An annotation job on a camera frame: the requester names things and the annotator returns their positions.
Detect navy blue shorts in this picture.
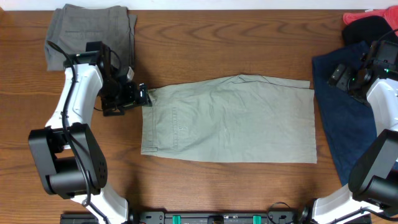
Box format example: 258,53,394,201
312,40,398,187

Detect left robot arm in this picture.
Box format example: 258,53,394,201
28,41,152,223

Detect red cloth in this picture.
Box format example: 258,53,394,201
343,6,398,29

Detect black cloth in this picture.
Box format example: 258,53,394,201
341,16,392,46

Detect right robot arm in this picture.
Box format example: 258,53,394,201
298,40,397,223

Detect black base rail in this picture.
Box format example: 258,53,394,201
60,210,373,224

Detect folded grey shorts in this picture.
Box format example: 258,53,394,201
45,4,137,68

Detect beige khaki shorts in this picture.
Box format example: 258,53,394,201
141,75,317,164

